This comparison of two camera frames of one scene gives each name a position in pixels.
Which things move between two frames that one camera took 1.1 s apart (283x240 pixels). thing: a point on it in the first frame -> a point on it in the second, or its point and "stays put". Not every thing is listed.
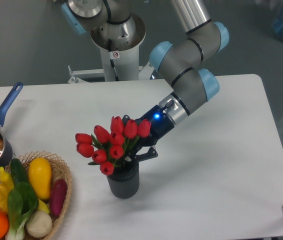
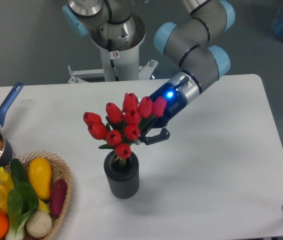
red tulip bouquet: x=108 y=150 -> x=121 y=128
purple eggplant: x=58 y=192 stays put
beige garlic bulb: x=39 y=224 stays put
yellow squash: x=40 y=174 stays put
